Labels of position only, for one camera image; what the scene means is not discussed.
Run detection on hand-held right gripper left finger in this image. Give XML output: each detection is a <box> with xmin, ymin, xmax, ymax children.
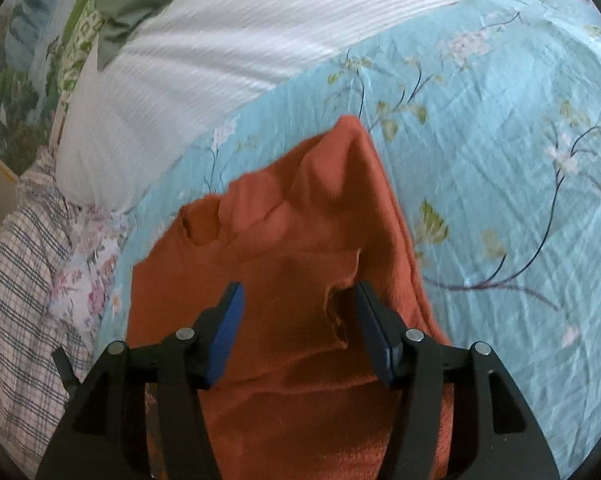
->
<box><xmin>35</xmin><ymin>281</ymin><xmax>244</xmax><ymax>480</ymax></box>

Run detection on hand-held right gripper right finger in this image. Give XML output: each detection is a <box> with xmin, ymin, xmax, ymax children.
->
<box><xmin>354</xmin><ymin>281</ymin><xmax>561</xmax><ymax>480</ymax></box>

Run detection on orange knit sweater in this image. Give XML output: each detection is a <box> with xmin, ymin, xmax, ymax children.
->
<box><xmin>127</xmin><ymin>115</ymin><xmax>453</xmax><ymax>480</ymax></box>

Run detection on floral print pillow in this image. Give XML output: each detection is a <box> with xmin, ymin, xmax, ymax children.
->
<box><xmin>48</xmin><ymin>205</ymin><xmax>128</xmax><ymax>331</ymax></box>

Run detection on light blue floral bedsheet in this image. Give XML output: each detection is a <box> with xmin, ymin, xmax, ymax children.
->
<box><xmin>98</xmin><ymin>0</ymin><xmax>601</xmax><ymax>471</ymax></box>

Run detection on plaid blanket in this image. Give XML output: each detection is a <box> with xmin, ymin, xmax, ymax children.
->
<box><xmin>0</xmin><ymin>147</ymin><xmax>106</xmax><ymax>466</ymax></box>

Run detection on white striped pillow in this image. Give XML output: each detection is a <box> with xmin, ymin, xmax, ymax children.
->
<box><xmin>55</xmin><ymin>0</ymin><xmax>551</xmax><ymax>211</ymax></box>

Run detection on framed landscape wall poster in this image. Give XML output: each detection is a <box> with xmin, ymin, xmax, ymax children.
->
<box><xmin>0</xmin><ymin>0</ymin><xmax>106</xmax><ymax>181</ymax></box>

